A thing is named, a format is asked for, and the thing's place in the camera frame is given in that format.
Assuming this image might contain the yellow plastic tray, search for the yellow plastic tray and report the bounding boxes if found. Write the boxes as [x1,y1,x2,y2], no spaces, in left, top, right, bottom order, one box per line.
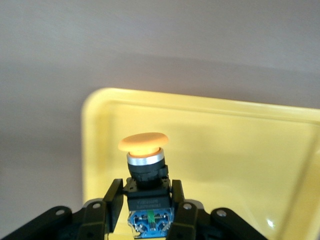
[81,87,320,240]

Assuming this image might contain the yellow mushroom button green contact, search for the yellow mushroom button green contact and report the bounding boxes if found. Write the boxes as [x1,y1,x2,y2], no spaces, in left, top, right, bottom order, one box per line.
[117,131,175,238]

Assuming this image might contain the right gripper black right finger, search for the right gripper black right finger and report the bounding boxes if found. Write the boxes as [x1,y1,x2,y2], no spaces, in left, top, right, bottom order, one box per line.
[167,179,266,240]

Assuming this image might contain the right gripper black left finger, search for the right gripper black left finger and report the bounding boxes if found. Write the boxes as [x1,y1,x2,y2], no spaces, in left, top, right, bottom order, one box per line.
[0,178,125,240]

